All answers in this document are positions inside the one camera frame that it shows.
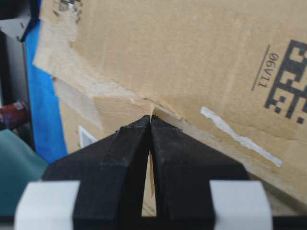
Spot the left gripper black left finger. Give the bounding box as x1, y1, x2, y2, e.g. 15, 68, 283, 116
42, 115, 150, 224

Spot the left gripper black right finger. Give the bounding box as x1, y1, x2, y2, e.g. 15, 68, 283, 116
151, 115, 249, 224

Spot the blue table cloth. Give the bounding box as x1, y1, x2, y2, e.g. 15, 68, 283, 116
25, 22, 68, 162

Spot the brown cardboard box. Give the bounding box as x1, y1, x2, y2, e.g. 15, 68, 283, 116
34, 0, 307, 215

